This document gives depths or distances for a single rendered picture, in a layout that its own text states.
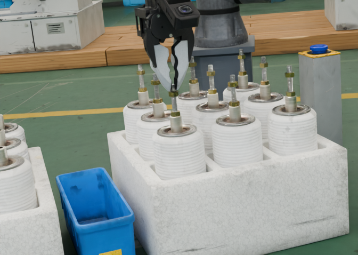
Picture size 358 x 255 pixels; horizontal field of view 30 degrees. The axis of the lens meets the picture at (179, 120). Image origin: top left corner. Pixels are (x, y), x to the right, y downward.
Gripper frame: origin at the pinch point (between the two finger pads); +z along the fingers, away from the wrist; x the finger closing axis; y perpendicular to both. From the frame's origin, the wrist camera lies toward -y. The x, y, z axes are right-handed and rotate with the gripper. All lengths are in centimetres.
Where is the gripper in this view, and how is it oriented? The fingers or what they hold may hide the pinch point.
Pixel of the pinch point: (173, 84)
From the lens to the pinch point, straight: 121.7
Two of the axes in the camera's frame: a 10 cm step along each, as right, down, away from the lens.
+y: -3.9, -2.2, 8.9
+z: 0.9, 9.6, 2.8
